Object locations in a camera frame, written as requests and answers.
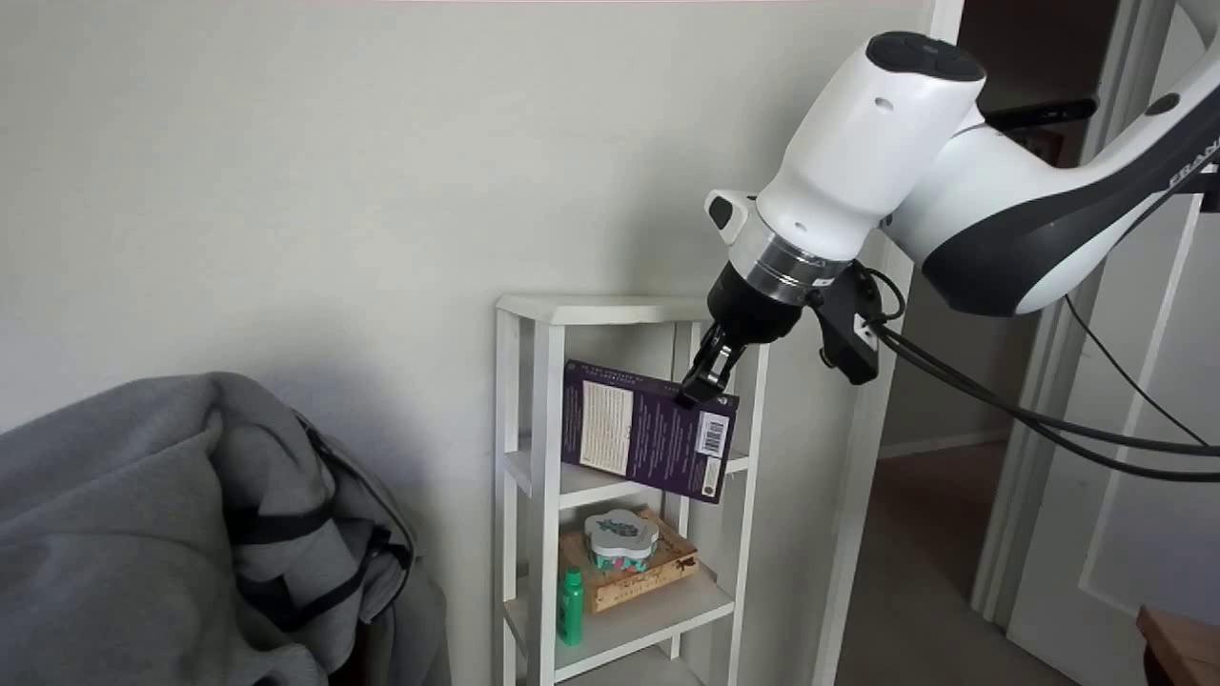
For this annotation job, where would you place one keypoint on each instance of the white shelf unit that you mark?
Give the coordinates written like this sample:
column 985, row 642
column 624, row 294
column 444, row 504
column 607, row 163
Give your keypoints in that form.
column 548, row 384

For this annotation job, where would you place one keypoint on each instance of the purple cover book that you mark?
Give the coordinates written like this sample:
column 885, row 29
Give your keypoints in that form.
column 650, row 431

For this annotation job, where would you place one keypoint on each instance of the wooden table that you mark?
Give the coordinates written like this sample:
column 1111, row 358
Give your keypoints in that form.
column 1185, row 649

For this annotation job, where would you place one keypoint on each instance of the white panel door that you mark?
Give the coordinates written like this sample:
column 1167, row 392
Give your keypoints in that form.
column 1147, row 557

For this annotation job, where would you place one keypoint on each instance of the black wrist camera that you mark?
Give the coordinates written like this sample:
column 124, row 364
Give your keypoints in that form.
column 849, row 326

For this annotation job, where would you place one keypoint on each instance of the grey cloth bag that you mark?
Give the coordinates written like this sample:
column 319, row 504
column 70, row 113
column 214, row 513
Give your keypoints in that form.
column 127, row 547

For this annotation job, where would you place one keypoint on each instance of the green bottle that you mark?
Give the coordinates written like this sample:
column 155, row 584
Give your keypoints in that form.
column 573, row 610

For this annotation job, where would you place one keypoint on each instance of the round white teal tin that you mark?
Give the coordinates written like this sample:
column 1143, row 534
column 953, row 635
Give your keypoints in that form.
column 618, row 534

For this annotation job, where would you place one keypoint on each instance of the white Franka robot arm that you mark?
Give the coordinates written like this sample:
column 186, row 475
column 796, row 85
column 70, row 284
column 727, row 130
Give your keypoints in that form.
column 862, row 140

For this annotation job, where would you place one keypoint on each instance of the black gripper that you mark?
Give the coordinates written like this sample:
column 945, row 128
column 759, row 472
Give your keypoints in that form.
column 759, row 309

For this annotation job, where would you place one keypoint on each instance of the wooden tray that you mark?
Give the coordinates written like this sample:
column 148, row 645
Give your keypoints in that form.
column 650, row 581

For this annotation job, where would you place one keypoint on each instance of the white door frame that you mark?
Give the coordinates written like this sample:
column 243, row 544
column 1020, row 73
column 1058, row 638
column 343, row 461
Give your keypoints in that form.
column 858, row 510

